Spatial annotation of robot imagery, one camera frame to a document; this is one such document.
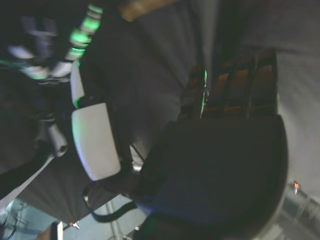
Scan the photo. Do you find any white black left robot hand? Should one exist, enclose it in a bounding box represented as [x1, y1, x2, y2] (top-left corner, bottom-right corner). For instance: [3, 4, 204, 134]
[69, 49, 289, 240]

